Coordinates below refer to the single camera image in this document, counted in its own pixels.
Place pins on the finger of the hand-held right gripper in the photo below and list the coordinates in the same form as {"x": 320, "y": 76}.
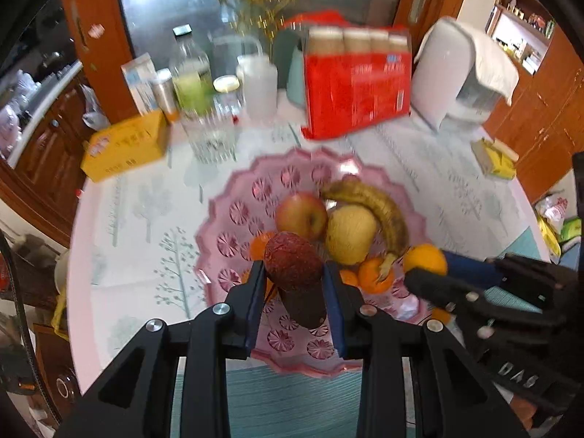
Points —
{"x": 438, "y": 285}
{"x": 470, "y": 269}

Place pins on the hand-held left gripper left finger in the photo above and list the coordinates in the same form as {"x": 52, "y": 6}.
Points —
{"x": 256, "y": 303}

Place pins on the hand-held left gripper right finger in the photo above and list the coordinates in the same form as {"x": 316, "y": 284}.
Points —
{"x": 332, "y": 308}

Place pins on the dark avocado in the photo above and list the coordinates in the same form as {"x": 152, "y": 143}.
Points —
{"x": 303, "y": 305}

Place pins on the small smooth orange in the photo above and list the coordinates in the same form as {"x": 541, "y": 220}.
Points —
{"x": 424, "y": 258}

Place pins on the red strawberry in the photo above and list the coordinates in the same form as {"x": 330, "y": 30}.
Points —
{"x": 292, "y": 260}

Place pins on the pink plastic fruit tray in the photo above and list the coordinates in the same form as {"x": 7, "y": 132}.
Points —
{"x": 246, "y": 200}

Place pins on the plastic snack bag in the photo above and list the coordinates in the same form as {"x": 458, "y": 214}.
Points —
{"x": 554, "y": 210}

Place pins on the tangerine with stem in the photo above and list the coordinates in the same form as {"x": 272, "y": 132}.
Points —
{"x": 372, "y": 278}

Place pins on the yellow pear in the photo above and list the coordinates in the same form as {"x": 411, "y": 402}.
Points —
{"x": 351, "y": 235}

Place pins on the wooden cabinet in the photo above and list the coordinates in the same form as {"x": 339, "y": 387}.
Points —
{"x": 41, "y": 155}
{"x": 547, "y": 114}

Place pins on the spotted yellow banana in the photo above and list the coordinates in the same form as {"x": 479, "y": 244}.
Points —
{"x": 388, "y": 214}

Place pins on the yellow tissue pack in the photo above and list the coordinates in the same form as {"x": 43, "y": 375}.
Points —
{"x": 495, "y": 159}

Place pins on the red yellow apple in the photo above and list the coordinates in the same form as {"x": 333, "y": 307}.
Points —
{"x": 301, "y": 214}

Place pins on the white cloth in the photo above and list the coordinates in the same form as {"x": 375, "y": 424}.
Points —
{"x": 495, "y": 61}

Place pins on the glass tumbler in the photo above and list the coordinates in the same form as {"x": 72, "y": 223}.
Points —
{"x": 210, "y": 141}

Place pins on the white appliance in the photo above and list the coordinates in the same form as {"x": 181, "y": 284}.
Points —
{"x": 438, "y": 73}

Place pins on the yellow cardboard box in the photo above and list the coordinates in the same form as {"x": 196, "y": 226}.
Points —
{"x": 123, "y": 146}

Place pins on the white plastic bottle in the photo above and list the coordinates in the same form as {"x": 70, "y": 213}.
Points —
{"x": 260, "y": 91}

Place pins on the red package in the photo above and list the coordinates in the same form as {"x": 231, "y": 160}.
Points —
{"x": 358, "y": 86}

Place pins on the jar with yellow lid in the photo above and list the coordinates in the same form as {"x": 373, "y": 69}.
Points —
{"x": 226, "y": 84}

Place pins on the glass bottle green label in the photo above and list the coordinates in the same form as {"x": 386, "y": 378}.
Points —
{"x": 191, "y": 86}

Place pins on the silver orange can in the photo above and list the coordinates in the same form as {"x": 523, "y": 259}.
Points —
{"x": 164, "y": 96}

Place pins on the teal container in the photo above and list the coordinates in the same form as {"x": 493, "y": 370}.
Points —
{"x": 294, "y": 77}

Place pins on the clear plastic bag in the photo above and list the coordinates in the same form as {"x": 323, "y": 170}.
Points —
{"x": 96, "y": 114}

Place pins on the blue white carton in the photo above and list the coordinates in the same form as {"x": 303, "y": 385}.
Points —
{"x": 139, "y": 82}

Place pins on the wall shelf with small items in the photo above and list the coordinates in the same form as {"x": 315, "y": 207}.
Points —
{"x": 520, "y": 23}

